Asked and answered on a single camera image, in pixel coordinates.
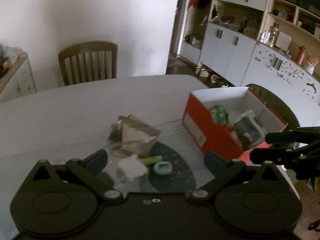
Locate green patterned pouch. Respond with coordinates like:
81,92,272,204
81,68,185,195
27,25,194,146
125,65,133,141
209,105,229,126

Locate dark wooden chair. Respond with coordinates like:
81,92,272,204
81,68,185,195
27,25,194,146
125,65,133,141
58,41,118,86

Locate red white cardboard box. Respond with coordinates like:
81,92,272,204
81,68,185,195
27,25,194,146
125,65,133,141
182,87,287,163

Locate green foam tube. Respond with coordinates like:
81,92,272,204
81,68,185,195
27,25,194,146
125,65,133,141
139,155,163,165

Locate copper bottle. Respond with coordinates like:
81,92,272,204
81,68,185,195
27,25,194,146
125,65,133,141
296,46,306,66

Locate patterned paper snack bag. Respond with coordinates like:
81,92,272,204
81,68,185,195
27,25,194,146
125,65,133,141
108,115,161,158

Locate white cloth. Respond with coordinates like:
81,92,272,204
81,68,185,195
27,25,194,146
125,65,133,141
118,154,149,181

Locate teal small case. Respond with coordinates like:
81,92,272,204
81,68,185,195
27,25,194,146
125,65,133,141
153,161,173,176

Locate white wall cabinet unit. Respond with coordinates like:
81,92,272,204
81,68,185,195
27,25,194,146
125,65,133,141
177,0,319,126

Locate white drawer cabinet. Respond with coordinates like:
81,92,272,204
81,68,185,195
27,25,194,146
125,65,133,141
1,52,37,103

